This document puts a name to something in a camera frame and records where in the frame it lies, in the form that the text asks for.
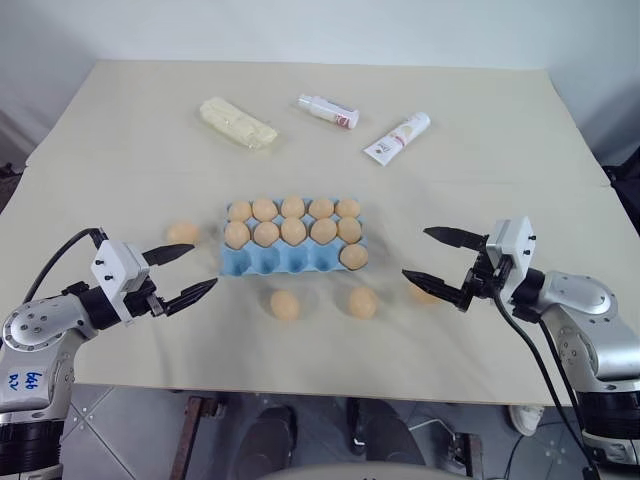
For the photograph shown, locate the blue egg carton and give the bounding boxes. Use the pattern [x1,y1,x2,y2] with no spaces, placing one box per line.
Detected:
[218,198,372,278]

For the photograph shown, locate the white shoe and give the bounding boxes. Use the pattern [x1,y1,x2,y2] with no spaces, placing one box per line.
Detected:
[509,403,546,437]

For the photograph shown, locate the brown table leg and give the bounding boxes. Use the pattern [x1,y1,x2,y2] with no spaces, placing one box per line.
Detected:
[448,430,482,480]
[181,393,222,480]

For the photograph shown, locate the dark object beside table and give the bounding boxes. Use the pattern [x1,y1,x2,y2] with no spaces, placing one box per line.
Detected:
[601,158,640,202]

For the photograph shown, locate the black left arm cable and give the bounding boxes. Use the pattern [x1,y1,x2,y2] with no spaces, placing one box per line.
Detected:
[21,227,109,304]

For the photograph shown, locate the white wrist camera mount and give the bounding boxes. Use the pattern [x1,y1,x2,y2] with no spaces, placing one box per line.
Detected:
[485,215,538,306]
[89,239,152,326]

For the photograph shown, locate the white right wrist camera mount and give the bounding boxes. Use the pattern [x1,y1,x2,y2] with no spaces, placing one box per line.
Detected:
[485,215,538,306]

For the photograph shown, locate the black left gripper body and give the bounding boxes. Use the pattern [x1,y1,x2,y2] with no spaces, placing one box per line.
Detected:
[121,278,169,327]

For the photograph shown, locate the white bottle with red label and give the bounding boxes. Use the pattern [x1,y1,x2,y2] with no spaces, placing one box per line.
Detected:
[296,93,362,132]

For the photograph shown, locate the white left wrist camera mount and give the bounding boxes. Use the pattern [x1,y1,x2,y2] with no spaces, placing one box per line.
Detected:
[89,239,152,326]

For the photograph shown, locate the white cream tube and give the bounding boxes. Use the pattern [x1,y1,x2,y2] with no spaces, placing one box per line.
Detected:
[362,111,433,168]

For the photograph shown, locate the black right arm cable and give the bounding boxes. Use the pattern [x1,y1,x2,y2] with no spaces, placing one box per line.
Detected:
[536,318,584,417]
[491,272,602,480]

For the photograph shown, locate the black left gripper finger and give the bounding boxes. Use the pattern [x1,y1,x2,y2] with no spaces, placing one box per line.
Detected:
[160,277,220,318]
[141,243,197,267]

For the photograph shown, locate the pale yellow wrapped food pack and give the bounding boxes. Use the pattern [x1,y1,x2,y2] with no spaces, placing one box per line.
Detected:
[199,95,280,152]

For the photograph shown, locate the dark rounded shape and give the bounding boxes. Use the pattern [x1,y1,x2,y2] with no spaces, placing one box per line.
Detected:
[347,398,427,474]
[243,403,297,476]

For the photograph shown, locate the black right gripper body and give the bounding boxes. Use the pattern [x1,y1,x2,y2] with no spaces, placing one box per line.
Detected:
[456,234,516,314]

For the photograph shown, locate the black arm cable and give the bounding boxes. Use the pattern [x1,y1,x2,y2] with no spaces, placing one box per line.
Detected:
[491,272,602,480]
[21,227,109,304]
[536,318,584,417]

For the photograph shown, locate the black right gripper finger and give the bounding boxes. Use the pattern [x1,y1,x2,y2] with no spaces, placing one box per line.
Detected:
[422,225,489,250]
[401,269,464,306]

